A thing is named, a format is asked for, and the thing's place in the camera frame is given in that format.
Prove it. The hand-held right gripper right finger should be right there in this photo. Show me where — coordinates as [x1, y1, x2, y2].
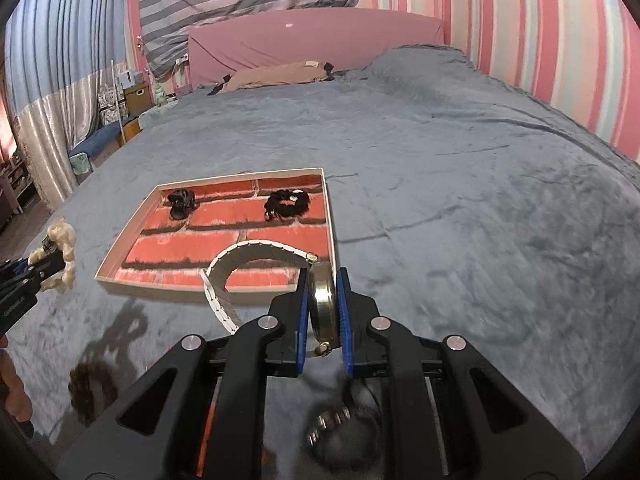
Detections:
[337, 267, 586, 480]

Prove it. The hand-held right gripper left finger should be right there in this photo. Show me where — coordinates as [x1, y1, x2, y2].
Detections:
[55, 267, 311, 480]

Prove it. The cream scrunchie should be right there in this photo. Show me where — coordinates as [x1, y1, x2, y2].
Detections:
[29, 217, 77, 294]

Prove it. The dark wooden bead bracelet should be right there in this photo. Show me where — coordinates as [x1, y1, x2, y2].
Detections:
[305, 380, 383, 467]

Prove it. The shallow brick-print tray box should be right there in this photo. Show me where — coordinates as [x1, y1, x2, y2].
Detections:
[94, 167, 341, 307]

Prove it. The person's left hand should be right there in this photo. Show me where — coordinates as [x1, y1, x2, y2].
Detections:
[0, 336, 32, 423]

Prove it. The low shelf with small things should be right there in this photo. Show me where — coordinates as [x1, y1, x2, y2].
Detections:
[0, 154, 38, 218]

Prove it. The black scrunchie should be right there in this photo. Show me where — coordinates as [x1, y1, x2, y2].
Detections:
[263, 188, 312, 222]

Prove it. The blue cushioned bench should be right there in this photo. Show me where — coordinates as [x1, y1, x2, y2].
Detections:
[67, 114, 147, 158]

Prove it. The floral storage box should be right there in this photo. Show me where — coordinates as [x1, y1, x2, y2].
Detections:
[97, 85, 124, 127]

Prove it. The thin white pole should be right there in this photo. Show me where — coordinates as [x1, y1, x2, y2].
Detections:
[110, 60, 127, 149]

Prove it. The small wooden cabinet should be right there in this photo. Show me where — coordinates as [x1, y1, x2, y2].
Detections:
[122, 82, 152, 117]

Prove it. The blue and cream curtain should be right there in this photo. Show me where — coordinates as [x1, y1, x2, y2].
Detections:
[4, 0, 132, 206]

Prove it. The tan pillow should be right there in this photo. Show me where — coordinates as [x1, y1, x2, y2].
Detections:
[222, 61, 335, 92]

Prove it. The pink headboard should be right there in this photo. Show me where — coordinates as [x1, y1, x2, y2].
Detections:
[187, 8, 446, 89]

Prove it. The grey striped hanging duvet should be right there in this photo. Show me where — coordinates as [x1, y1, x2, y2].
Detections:
[131, 0, 362, 82]

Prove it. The black hair tie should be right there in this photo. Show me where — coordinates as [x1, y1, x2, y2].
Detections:
[169, 189, 199, 220]

